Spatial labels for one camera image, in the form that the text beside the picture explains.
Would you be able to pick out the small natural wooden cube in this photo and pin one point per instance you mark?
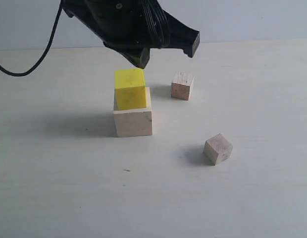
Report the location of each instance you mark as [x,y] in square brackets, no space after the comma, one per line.
[217,149]

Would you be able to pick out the medium natural wooden cube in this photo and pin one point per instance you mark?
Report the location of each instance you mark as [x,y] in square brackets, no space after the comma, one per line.
[181,85]

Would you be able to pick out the yellow painted wooden cube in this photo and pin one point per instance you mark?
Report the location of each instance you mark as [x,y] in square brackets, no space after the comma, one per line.
[130,89]

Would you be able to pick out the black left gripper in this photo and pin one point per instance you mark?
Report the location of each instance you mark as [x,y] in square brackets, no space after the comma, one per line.
[132,27]

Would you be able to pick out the large natural wooden cube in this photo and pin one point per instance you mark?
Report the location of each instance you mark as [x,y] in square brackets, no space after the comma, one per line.
[134,122]

